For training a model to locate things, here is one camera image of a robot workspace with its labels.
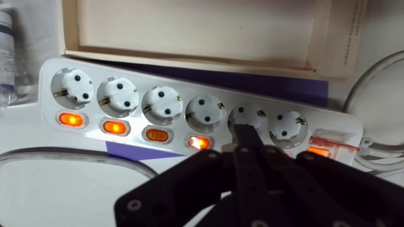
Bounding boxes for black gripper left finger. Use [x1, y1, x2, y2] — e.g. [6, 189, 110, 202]
[114, 123, 254, 227]

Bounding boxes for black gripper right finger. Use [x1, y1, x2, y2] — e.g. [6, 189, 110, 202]
[252, 124, 404, 227]

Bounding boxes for white six-socket power strip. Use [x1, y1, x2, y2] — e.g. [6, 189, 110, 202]
[38, 56, 365, 166]

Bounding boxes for purple paper sheet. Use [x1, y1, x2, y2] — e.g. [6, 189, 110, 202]
[104, 61, 331, 163]

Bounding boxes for shallow wooden tray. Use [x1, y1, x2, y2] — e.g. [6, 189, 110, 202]
[59, 0, 369, 81]

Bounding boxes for white power strip cable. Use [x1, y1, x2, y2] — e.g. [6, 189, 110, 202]
[343, 49, 404, 173]

